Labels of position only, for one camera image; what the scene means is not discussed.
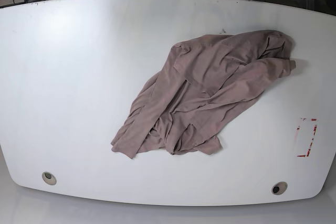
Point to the red tape rectangle marking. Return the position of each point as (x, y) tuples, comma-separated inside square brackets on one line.
[(304, 138)]

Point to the right grey table grommet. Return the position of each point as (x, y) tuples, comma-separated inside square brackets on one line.
[(279, 188)]

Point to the left grey table grommet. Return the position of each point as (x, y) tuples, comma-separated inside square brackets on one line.
[(49, 178)]

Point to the grey table grommet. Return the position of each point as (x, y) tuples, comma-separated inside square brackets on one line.
[(49, 178), (279, 188)]

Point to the mauve T-shirt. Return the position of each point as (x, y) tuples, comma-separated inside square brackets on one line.
[(204, 84)]

